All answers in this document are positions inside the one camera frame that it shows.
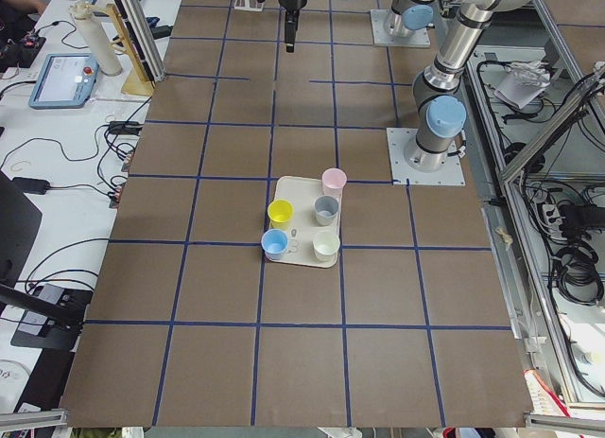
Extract wooden mug tree stand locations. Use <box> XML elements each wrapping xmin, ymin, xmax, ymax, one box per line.
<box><xmin>88</xmin><ymin>4</ymin><xmax>155</xmax><ymax>97</ymax></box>

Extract blue plastic cup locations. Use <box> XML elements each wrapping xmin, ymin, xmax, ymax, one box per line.
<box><xmin>261</xmin><ymin>229</ymin><xmax>289</xmax><ymax>261</ymax></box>

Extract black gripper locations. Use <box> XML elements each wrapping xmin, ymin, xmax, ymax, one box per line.
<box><xmin>278</xmin><ymin>0</ymin><xmax>307</xmax><ymax>53</ymax></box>

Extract blue teach pendant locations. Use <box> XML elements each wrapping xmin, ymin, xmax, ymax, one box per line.
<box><xmin>28</xmin><ymin>53</ymin><xmax>98</xmax><ymax>110</ymax></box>

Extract grey plastic cup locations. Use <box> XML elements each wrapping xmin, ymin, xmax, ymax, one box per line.
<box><xmin>314</xmin><ymin>196</ymin><xmax>339</xmax><ymax>226</ymax></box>

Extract black power adapter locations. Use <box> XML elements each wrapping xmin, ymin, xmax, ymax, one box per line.
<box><xmin>11</xmin><ymin>177</ymin><xmax>51</xmax><ymax>195</ymax></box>

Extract pink plastic cup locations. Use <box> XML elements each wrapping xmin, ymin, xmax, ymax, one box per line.
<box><xmin>321</xmin><ymin>167</ymin><xmax>348</xmax><ymax>198</ymax></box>

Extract yellow plastic cup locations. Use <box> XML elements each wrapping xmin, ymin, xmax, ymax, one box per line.
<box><xmin>267</xmin><ymin>199</ymin><xmax>294</xmax><ymax>231</ymax></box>

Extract black monitor stand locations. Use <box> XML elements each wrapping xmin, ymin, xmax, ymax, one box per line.
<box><xmin>0</xmin><ymin>170</ymin><xmax>92</xmax><ymax>352</ymax></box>

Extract white cylindrical bottle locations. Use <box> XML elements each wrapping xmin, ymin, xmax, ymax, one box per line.
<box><xmin>69</xmin><ymin>0</ymin><xmax>122</xmax><ymax>77</ymax></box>

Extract white plastic cup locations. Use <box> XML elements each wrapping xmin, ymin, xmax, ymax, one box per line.
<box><xmin>312</xmin><ymin>231</ymin><xmax>340</xmax><ymax>261</ymax></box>

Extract white wire cup rack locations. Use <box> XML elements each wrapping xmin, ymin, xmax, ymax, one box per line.
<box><xmin>233</xmin><ymin>0</ymin><xmax>264</xmax><ymax>12</ymax></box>

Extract aluminium frame post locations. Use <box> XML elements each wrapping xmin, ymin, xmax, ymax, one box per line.
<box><xmin>113</xmin><ymin>0</ymin><xmax>165</xmax><ymax>83</ymax></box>

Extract coiled black cables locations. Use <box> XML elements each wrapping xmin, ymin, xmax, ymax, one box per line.
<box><xmin>552</xmin><ymin>245</ymin><xmax>600</xmax><ymax>307</ymax></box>

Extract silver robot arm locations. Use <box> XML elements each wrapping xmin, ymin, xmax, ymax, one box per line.
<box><xmin>257</xmin><ymin>0</ymin><xmax>434</xmax><ymax>53</ymax></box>
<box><xmin>405</xmin><ymin>0</ymin><xmax>530</xmax><ymax>172</ymax></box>

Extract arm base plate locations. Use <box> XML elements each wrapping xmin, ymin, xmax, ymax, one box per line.
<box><xmin>387</xmin><ymin>128</ymin><xmax>466</xmax><ymax>186</ymax></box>
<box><xmin>371</xmin><ymin>7</ymin><xmax>433</xmax><ymax>48</ymax></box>

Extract crumpled white paper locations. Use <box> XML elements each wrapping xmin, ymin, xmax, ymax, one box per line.
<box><xmin>494</xmin><ymin>61</ymin><xmax>551</xmax><ymax>110</ymax></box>

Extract cream plastic tray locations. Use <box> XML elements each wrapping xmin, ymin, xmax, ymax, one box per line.
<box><xmin>274</xmin><ymin>176</ymin><xmax>341</xmax><ymax>269</ymax></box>

